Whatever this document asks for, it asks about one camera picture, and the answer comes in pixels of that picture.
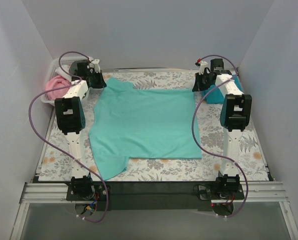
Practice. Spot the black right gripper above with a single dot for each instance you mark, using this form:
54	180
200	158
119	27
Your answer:
201	81

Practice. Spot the folded teal t shirt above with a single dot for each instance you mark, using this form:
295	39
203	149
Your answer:
216	97

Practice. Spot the dark grey t shirt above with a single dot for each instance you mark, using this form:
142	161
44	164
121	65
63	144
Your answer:
78	68

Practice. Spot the pink t shirt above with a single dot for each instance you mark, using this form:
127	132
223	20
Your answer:
54	83

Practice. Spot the white t shirt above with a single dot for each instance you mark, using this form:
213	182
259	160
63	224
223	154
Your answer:
63	72

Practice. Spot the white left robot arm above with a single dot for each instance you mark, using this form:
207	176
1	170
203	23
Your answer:
71	121

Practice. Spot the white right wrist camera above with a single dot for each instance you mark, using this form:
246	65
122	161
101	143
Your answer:
201	64

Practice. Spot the white plastic laundry basket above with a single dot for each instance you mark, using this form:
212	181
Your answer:
51	74

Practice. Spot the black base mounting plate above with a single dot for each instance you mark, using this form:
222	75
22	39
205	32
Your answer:
161	195

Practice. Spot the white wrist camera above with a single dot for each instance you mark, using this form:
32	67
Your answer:
94	66
201	64

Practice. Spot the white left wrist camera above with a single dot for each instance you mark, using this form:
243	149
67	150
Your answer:
94	66

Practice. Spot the mint green t shirt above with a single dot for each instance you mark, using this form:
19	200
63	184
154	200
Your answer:
135	123

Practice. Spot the aluminium frame rail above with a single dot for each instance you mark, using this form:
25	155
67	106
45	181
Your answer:
44	193

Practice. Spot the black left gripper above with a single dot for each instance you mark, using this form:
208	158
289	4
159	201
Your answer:
96	80

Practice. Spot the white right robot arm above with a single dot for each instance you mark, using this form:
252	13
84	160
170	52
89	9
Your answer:
234	118

